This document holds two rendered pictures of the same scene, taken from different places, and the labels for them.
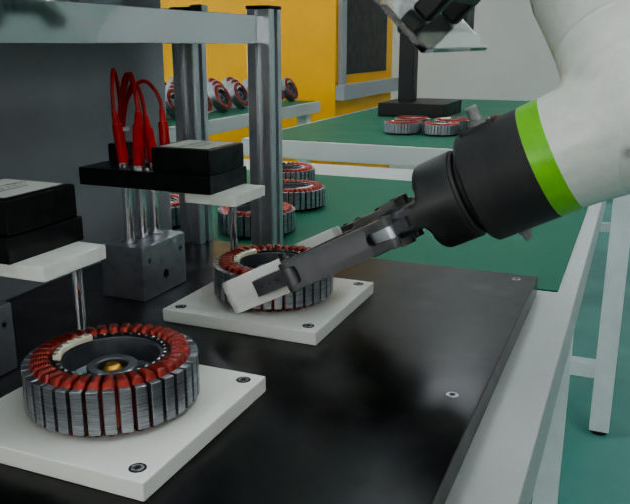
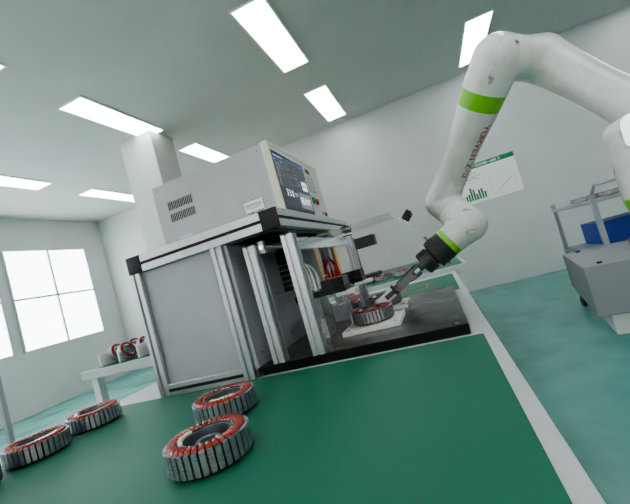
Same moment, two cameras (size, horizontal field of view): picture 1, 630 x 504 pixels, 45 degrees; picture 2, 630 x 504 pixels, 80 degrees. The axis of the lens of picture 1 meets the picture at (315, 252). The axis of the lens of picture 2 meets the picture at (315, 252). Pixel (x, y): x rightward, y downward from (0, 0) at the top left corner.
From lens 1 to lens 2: 0.62 m
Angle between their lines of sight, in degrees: 19
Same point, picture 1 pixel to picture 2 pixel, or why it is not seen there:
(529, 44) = (392, 246)
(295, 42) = not seen: hidden behind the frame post
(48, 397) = (367, 315)
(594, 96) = (454, 223)
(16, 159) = not seen: hidden behind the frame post
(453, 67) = (365, 264)
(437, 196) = (425, 258)
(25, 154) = not seen: hidden behind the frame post
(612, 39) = (452, 210)
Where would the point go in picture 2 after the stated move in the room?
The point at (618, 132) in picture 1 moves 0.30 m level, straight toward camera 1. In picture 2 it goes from (463, 228) to (476, 224)
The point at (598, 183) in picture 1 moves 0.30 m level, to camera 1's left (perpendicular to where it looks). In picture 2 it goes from (463, 242) to (367, 269)
